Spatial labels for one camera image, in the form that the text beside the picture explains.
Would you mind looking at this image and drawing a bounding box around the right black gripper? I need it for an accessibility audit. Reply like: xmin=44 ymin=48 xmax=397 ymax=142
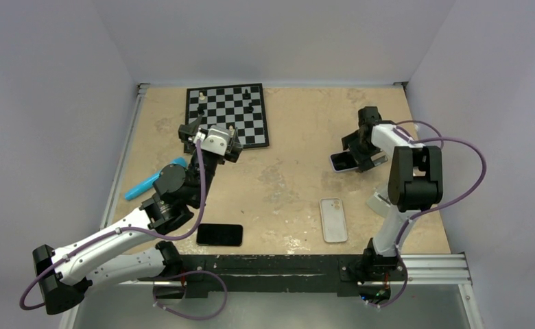
xmin=342 ymin=130 xmax=388 ymax=173

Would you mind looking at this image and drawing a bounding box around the phone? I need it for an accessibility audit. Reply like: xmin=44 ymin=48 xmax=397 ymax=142
xmin=330 ymin=151 xmax=358 ymax=173
xmin=196 ymin=223 xmax=243 ymax=247

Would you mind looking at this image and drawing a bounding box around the white phone case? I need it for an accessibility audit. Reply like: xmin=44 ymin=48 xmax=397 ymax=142
xmin=319 ymin=198 xmax=348 ymax=243

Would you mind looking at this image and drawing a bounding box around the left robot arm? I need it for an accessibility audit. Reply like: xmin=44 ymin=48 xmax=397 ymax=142
xmin=32 ymin=117 xmax=243 ymax=315

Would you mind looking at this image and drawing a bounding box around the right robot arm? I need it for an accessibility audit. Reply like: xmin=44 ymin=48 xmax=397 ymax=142
xmin=342 ymin=106 xmax=443 ymax=280

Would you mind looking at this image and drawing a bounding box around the black white chessboard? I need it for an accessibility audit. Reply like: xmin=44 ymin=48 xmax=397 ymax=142
xmin=185 ymin=83 xmax=270 ymax=149

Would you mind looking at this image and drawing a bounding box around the black chess piece back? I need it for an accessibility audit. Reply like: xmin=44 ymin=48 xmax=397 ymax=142
xmin=243 ymin=89 xmax=252 ymax=101

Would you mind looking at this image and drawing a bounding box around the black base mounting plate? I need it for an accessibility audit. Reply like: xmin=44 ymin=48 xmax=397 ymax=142
xmin=153 ymin=254 xmax=407 ymax=298

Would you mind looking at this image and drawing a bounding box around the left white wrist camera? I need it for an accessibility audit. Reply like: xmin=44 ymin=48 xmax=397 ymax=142
xmin=193 ymin=125 xmax=233 ymax=156

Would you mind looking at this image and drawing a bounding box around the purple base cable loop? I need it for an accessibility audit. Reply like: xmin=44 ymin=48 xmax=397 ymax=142
xmin=152 ymin=266 xmax=232 ymax=321

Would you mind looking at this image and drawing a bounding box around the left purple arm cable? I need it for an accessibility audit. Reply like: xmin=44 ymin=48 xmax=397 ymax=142
xmin=19 ymin=138 xmax=207 ymax=312

